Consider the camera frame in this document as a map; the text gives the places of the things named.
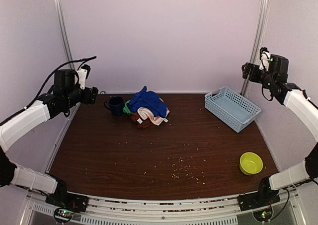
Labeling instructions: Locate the blue towel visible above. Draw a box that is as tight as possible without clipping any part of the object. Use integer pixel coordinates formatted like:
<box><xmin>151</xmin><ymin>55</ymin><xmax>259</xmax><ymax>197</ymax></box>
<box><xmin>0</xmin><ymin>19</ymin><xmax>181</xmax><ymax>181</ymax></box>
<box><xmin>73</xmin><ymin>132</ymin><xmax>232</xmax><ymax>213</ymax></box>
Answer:
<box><xmin>127</xmin><ymin>86</ymin><xmax>167</xmax><ymax>118</ymax></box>

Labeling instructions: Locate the dark blue mug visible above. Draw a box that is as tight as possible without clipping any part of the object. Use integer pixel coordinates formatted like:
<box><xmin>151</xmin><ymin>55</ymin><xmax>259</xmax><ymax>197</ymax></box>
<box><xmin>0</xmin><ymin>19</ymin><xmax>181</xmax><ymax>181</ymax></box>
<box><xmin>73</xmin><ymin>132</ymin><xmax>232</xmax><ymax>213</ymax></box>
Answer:
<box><xmin>103</xmin><ymin>96</ymin><xmax>125</xmax><ymax>116</ymax></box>

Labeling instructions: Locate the left aluminium frame post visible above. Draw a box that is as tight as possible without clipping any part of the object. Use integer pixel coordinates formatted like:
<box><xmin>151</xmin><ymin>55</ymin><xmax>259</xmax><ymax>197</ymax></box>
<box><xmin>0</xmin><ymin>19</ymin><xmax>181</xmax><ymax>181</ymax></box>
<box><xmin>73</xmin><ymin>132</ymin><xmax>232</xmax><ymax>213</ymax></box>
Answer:
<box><xmin>53</xmin><ymin>0</ymin><xmax>73</xmax><ymax>61</ymax></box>

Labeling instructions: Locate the aluminium frame post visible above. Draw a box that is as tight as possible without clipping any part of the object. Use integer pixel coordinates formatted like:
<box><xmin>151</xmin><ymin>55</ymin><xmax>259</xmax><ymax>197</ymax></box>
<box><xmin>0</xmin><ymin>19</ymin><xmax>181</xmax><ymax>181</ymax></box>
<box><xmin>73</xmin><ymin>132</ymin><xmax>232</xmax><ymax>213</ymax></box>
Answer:
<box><xmin>239</xmin><ymin>0</ymin><xmax>271</xmax><ymax>94</ymax></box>
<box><xmin>53</xmin><ymin>0</ymin><xmax>73</xmax><ymax>61</ymax></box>

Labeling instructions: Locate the green rolled towel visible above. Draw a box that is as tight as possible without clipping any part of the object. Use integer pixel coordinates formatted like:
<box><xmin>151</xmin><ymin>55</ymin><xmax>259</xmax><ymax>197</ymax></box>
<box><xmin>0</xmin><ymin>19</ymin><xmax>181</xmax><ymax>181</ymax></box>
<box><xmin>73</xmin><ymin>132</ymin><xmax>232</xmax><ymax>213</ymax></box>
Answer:
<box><xmin>123</xmin><ymin>100</ymin><xmax>132</xmax><ymax>115</ymax></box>

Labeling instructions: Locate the orange patterned rolled towel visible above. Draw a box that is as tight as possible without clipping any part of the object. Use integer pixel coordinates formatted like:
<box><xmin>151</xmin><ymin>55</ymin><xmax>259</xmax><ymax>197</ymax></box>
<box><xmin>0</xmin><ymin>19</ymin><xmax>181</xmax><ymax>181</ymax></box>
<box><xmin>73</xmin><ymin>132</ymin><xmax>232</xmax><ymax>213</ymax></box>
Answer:
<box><xmin>137</xmin><ymin>107</ymin><xmax>168</xmax><ymax>126</ymax></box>

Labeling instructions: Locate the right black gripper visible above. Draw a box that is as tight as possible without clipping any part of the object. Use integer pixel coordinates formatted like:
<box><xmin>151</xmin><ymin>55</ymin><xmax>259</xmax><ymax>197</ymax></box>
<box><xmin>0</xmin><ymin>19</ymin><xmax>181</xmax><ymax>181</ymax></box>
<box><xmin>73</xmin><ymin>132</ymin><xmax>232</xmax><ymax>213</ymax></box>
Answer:
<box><xmin>242</xmin><ymin>62</ymin><xmax>275</xmax><ymax>89</ymax></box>

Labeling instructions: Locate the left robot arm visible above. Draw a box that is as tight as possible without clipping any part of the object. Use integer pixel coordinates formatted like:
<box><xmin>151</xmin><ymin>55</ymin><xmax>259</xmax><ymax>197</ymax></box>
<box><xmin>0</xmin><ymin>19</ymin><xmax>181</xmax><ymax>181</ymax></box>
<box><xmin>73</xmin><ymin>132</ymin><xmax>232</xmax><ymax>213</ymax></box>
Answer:
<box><xmin>0</xmin><ymin>64</ymin><xmax>98</xmax><ymax>207</ymax></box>

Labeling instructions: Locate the front aluminium rail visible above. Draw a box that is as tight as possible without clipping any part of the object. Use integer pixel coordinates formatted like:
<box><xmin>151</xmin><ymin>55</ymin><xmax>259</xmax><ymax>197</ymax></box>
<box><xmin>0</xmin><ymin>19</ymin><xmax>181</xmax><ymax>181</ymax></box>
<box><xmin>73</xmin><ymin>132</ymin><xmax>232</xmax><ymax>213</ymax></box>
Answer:
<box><xmin>24</xmin><ymin>187</ymin><xmax>301</xmax><ymax>225</ymax></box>

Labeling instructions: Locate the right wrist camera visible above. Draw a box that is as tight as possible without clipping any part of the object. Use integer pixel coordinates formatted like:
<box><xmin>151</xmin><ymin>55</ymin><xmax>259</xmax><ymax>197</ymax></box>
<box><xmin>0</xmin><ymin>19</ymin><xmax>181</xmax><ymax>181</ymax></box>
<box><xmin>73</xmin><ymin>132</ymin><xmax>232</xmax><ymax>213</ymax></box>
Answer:
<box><xmin>259</xmin><ymin>47</ymin><xmax>271</xmax><ymax>71</ymax></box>

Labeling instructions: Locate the light blue plastic basket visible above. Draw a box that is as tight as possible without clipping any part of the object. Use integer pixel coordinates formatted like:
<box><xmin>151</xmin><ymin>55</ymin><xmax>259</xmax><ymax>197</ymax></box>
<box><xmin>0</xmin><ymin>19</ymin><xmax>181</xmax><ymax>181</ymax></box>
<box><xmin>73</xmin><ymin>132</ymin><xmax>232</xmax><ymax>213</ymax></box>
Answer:
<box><xmin>205</xmin><ymin>86</ymin><xmax>261</xmax><ymax>133</ymax></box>

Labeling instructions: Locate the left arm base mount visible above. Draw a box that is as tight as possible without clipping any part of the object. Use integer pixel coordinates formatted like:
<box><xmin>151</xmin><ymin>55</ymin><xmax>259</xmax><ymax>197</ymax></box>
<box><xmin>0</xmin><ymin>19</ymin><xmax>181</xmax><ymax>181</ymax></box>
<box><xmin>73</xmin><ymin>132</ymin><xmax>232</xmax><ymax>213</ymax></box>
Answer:
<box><xmin>41</xmin><ymin>192</ymin><xmax>89</xmax><ymax>224</ymax></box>

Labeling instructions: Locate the right aluminium frame post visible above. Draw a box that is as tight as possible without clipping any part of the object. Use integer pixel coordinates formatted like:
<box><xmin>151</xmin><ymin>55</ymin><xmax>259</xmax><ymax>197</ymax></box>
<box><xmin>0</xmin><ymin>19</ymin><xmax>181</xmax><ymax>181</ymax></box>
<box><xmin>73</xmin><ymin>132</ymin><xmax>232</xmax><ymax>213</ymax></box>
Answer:
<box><xmin>239</xmin><ymin>0</ymin><xmax>271</xmax><ymax>94</ymax></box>

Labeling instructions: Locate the brown rolled towel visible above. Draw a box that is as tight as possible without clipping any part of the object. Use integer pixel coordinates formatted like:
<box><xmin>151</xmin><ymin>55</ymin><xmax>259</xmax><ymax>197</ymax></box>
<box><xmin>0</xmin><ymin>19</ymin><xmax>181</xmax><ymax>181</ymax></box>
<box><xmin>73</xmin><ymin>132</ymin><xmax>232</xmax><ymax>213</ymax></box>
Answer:
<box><xmin>129</xmin><ymin>112</ymin><xmax>152</xmax><ymax>129</ymax></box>

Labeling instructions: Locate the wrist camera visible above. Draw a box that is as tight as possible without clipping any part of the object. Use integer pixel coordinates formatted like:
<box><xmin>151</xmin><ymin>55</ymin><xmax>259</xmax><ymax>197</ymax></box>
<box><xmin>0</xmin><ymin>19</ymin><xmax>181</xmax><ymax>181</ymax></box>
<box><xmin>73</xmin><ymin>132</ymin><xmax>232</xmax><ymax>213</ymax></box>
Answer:
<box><xmin>259</xmin><ymin>47</ymin><xmax>271</xmax><ymax>71</ymax></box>
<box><xmin>76</xmin><ymin>64</ymin><xmax>90</xmax><ymax>90</ymax></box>

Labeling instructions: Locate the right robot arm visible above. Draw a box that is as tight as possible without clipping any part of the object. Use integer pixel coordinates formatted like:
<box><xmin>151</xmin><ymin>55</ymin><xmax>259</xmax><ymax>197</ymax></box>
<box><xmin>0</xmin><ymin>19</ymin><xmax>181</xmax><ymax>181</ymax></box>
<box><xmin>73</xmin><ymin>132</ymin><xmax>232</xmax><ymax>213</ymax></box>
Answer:
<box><xmin>241</xmin><ymin>51</ymin><xmax>318</xmax><ymax>206</ymax></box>

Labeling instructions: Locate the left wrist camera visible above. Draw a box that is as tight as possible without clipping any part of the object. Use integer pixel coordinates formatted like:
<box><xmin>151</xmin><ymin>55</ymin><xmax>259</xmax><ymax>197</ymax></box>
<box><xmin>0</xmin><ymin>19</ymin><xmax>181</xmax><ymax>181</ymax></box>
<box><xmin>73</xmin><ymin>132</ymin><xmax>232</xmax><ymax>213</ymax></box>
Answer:
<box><xmin>76</xmin><ymin>64</ymin><xmax>90</xmax><ymax>90</ymax></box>

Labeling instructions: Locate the yellow-green bowl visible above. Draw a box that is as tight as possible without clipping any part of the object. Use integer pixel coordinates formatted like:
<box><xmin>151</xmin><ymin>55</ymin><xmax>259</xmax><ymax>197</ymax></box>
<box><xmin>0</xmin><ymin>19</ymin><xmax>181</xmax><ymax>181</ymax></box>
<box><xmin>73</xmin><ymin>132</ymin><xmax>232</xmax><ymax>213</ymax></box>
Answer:
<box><xmin>239</xmin><ymin>152</ymin><xmax>263</xmax><ymax>176</ymax></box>

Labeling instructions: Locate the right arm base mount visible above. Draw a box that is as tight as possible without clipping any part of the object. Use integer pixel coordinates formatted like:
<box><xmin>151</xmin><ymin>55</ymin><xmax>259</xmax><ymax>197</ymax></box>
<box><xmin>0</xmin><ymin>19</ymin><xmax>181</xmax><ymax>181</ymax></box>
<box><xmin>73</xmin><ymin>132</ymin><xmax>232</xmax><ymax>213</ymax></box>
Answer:
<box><xmin>238</xmin><ymin>192</ymin><xmax>280</xmax><ymax>223</ymax></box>

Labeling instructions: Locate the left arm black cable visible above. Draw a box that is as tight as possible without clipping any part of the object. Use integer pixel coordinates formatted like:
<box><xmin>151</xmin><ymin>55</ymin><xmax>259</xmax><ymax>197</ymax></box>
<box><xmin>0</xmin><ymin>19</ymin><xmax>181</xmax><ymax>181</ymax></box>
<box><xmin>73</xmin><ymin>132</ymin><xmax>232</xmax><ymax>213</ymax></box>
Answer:
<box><xmin>23</xmin><ymin>56</ymin><xmax>97</xmax><ymax>109</ymax></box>

